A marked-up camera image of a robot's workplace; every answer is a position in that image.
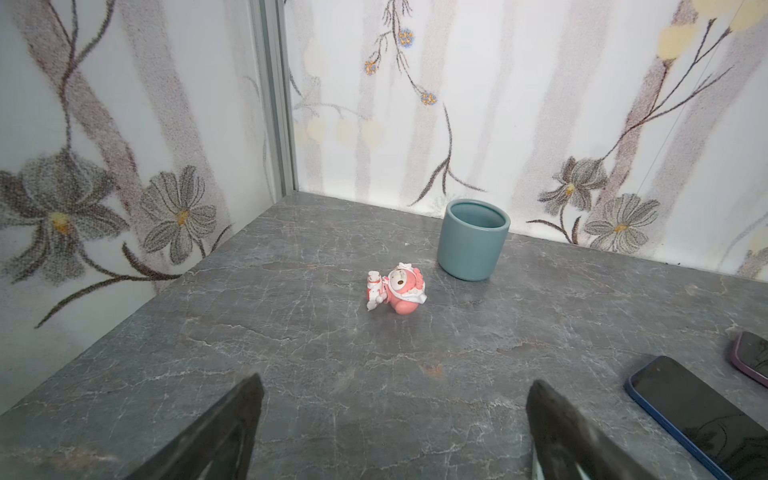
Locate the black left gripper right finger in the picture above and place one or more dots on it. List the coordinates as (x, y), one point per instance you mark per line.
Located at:
(566, 445)

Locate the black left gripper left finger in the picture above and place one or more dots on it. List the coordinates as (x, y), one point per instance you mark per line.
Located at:
(218, 444)

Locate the purple-edged smartphone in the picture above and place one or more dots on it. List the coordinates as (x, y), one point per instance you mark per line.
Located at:
(748, 354)

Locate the blue-edged smartphone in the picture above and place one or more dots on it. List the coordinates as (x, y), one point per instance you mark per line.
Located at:
(724, 439)

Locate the pink pig figurine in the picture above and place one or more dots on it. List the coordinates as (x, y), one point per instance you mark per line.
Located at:
(403, 289)

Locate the teal ceramic cup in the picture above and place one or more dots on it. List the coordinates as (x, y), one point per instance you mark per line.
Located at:
(471, 240)

